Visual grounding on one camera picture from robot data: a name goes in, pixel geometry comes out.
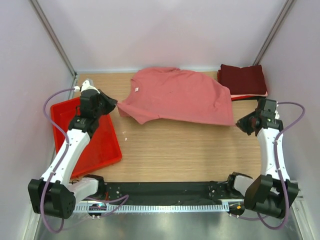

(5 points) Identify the aluminium frame post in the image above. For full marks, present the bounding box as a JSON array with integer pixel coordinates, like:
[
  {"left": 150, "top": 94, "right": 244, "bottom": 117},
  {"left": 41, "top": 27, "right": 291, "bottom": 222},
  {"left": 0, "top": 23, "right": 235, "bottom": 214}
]
[
  {"left": 252, "top": 0, "right": 296, "bottom": 66},
  {"left": 29, "top": 0, "right": 77, "bottom": 78}
]

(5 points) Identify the left aluminium frame post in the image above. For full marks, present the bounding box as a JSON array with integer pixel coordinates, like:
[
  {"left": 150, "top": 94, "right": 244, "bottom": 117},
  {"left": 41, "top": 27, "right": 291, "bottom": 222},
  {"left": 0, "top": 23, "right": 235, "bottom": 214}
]
[{"left": 29, "top": 0, "right": 77, "bottom": 78}]

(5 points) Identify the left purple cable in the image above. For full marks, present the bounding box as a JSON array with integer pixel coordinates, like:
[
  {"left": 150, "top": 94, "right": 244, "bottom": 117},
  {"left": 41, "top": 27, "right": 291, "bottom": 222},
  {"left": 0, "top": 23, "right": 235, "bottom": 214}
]
[{"left": 39, "top": 87, "right": 131, "bottom": 234}]

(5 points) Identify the slotted cable duct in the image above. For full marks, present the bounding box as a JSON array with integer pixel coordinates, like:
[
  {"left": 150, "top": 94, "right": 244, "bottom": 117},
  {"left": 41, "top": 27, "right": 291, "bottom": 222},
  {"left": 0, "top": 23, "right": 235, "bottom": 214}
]
[{"left": 73, "top": 202, "right": 230, "bottom": 214}]

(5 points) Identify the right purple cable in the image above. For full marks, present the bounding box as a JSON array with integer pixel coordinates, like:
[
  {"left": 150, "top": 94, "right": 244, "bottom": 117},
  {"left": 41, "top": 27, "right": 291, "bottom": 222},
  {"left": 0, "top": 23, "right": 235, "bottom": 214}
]
[{"left": 257, "top": 101, "right": 307, "bottom": 230}]

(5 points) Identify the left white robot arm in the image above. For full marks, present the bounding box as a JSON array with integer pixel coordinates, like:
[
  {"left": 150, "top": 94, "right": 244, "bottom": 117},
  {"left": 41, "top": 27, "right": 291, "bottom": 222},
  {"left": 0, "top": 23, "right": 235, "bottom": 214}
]
[{"left": 27, "top": 86, "right": 117, "bottom": 220}]

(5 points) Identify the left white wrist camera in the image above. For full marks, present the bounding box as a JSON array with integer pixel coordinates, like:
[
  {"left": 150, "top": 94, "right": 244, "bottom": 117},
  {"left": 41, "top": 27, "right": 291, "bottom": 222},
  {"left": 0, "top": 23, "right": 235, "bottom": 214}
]
[{"left": 73, "top": 78, "right": 100, "bottom": 93}]

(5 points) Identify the red plastic tray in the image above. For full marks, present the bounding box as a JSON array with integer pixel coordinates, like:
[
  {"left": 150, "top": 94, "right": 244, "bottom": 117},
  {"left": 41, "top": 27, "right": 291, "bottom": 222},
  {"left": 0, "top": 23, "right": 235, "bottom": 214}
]
[{"left": 50, "top": 97, "right": 122, "bottom": 179}]

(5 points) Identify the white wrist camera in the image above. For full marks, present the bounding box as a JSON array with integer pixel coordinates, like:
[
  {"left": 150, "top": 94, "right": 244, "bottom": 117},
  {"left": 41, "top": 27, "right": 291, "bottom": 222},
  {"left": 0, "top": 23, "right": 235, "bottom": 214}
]
[
  {"left": 73, "top": 78, "right": 100, "bottom": 93},
  {"left": 274, "top": 103, "right": 280, "bottom": 120}
]

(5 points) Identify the purple cable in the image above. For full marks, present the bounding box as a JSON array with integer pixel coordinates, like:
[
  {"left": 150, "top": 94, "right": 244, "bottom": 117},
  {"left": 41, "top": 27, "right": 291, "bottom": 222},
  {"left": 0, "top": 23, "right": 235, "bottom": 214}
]
[
  {"left": 39, "top": 87, "right": 131, "bottom": 234},
  {"left": 257, "top": 101, "right": 307, "bottom": 230}
]

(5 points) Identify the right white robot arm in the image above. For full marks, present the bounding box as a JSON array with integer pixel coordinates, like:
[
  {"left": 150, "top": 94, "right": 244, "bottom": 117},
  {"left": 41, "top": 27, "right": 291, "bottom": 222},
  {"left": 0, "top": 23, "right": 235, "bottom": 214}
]
[{"left": 225, "top": 98, "right": 299, "bottom": 219}]

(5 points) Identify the right aluminium frame post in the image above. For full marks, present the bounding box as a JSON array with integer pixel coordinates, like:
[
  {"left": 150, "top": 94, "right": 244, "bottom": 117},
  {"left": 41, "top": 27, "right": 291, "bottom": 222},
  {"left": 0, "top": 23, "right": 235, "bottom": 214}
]
[{"left": 252, "top": 0, "right": 296, "bottom": 66}]

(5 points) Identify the pink t shirt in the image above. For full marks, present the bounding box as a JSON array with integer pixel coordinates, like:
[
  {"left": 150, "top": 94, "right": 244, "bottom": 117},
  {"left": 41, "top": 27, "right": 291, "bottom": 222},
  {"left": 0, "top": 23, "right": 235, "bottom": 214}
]
[{"left": 117, "top": 67, "right": 234, "bottom": 126}]

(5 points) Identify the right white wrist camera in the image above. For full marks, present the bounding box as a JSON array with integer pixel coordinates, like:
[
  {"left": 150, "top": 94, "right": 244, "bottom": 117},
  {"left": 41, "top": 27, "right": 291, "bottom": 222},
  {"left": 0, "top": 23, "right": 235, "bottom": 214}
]
[{"left": 274, "top": 103, "right": 280, "bottom": 120}]

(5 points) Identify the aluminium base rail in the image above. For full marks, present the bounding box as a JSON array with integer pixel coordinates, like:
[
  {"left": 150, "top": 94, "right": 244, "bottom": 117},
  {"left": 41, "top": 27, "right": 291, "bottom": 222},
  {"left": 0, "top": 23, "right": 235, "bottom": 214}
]
[{"left": 74, "top": 180, "right": 305, "bottom": 203}]

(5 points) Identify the pink folded shirt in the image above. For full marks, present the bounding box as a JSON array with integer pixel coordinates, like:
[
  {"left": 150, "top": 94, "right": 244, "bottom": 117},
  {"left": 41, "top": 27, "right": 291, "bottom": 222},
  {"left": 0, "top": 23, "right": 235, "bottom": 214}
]
[{"left": 230, "top": 91, "right": 268, "bottom": 97}]

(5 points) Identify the dark red folded shirt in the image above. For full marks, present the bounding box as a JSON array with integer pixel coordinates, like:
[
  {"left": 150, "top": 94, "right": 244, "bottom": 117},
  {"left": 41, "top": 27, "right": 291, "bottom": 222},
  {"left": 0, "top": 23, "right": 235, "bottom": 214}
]
[{"left": 217, "top": 64, "right": 267, "bottom": 96}]

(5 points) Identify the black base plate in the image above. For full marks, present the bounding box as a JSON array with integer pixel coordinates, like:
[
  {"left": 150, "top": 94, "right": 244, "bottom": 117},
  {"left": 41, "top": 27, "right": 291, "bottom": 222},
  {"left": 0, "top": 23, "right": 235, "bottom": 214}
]
[{"left": 105, "top": 181, "right": 244, "bottom": 206}]

